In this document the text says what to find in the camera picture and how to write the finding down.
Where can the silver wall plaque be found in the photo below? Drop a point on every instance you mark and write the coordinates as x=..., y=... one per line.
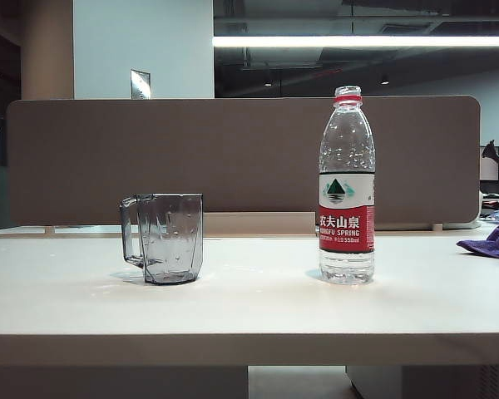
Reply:
x=140, y=85

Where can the purple cloth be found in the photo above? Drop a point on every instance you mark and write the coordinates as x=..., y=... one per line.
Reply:
x=495, y=247

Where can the brown felt desk partition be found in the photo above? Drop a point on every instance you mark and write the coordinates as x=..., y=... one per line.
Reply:
x=233, y=158

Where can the white monitor screen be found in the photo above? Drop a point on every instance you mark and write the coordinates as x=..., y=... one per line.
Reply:
x=488, y=169

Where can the long white ceiling light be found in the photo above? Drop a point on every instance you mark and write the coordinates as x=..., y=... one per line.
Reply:
x=357, y=41

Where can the Nongfu Spring water bottle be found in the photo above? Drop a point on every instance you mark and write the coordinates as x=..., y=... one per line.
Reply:
x=346, y=232

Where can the transparent grey faceted mug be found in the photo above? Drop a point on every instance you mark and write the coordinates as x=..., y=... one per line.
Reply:
x=170, y=249

